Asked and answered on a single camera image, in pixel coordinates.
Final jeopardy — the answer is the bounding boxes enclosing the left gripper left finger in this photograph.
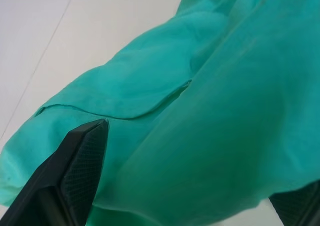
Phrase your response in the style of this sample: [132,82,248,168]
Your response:
[0,118,110,226]

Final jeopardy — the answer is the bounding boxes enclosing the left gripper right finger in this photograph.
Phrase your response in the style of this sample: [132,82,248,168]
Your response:
[268,180,320,226]

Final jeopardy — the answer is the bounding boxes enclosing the green cloth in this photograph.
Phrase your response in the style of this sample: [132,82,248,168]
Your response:
[0,0,320,226]

